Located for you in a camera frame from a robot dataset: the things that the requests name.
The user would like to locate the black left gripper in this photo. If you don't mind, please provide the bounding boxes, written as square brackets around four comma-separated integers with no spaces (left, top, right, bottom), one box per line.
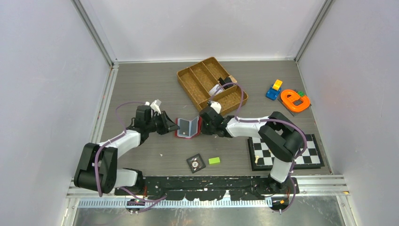
[146,111,179,135]

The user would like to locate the red leather card holder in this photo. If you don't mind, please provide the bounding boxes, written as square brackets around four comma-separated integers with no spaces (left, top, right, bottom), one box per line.
[175,116,202,139]

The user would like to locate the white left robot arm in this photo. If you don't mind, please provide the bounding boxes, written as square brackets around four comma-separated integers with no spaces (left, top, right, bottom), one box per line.
[73,104,179,196]

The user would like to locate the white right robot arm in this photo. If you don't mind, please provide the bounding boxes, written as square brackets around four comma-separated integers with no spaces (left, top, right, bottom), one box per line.
[199,106,307,193]

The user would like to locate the green rectangular block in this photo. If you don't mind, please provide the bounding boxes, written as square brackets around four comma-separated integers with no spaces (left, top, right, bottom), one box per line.
[208,157,221,165]

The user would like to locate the poker chip in black case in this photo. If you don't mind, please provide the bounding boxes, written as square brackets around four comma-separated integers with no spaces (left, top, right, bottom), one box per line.
[186,153,206,173]

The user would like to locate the woven wicker divided tray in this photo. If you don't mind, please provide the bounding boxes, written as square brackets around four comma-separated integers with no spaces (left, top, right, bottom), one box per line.
[177,57,248,115]

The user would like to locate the black white chessboard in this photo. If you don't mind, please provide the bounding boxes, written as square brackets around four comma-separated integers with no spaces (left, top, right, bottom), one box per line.
[247,134,325,171]

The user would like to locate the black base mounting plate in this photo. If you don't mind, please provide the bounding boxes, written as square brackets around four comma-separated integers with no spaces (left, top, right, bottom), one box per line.
[114,176,299,201]

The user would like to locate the blue toy brick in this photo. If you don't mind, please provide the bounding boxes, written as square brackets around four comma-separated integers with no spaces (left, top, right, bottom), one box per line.
[265,87,282,101]

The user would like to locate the yellow toy brick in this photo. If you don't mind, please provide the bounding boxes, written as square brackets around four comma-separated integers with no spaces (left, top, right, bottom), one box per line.
[272,79,283,91]

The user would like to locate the green toy brick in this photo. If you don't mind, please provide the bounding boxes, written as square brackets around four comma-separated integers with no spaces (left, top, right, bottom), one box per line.
[297,91,305,97]

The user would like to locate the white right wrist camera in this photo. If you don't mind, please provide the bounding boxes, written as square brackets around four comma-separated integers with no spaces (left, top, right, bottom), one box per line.
[210,101,222,114]

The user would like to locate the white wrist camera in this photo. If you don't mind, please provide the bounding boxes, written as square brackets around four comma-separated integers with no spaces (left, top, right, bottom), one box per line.
[150,99,162,115]
[210,101,222,114]

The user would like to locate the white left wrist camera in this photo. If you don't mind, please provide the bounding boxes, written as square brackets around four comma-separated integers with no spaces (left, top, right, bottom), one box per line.
[150,99,162,115]

